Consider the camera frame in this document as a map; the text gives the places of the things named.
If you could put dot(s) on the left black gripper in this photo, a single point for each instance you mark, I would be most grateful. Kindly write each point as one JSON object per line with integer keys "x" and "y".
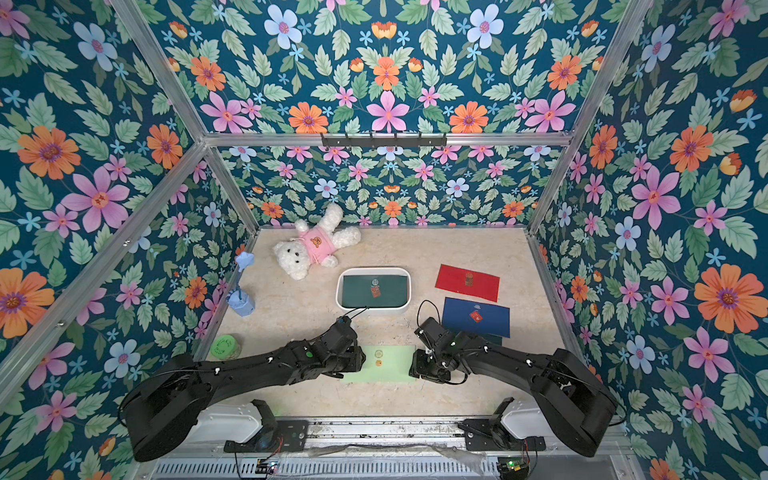
{"x": 356, "y": 355}

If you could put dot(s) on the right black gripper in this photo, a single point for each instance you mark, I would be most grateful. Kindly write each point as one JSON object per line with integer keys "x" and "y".
{"x": 421, "y": 364}

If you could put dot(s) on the navy blue envelope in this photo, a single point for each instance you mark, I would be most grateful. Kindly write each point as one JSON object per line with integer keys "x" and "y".
{"x": 476, "y": 317}

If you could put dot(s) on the light green envelope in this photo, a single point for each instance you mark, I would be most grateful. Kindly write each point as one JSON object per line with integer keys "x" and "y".
{"x": 384, "y": 364}

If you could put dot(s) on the dark green envelope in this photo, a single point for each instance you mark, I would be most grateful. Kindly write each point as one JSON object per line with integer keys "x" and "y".
{"x": 493, "y": 339}
{"x": 387, "y": 291}

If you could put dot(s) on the white plastic storage box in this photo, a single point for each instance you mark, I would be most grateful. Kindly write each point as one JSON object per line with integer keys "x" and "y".
{"x": 375, "y": 271}

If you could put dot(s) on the red envelope gold sticker back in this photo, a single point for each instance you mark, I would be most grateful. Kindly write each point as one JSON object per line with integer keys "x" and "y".
{"x": 468, "y": 282}

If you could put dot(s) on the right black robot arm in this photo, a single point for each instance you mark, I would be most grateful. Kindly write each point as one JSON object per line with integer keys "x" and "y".
{"x": 577, "y": 407}

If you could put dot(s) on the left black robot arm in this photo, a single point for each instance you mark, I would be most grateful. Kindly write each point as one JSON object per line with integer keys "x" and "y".
{"x": 160, "y": 412}

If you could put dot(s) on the white teddy bear pink shirt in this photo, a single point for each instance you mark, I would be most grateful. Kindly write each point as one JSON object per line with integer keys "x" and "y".
{"x": 316, "y": 245}

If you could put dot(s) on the green tape roll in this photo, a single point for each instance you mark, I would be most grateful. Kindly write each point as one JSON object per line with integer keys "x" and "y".
{"x": 225, "y": 347}

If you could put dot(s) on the small green circuit board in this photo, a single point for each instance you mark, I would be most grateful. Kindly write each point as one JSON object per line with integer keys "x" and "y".
{"x": 509, "y": 468}

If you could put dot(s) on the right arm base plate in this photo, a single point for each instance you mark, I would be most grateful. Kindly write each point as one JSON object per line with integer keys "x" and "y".
{"x": 485, "y": 435}

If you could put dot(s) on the aluminium front rail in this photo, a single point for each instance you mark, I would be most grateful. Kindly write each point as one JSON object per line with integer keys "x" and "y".
{"x": 381, "y": 433}

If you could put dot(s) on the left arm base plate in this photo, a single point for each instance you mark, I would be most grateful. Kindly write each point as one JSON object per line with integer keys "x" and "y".
{"x": 284, "y": 436}

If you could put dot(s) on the black hook rail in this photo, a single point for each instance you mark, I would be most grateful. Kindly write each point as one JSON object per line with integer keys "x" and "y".
{"x": 373, "y": 141}

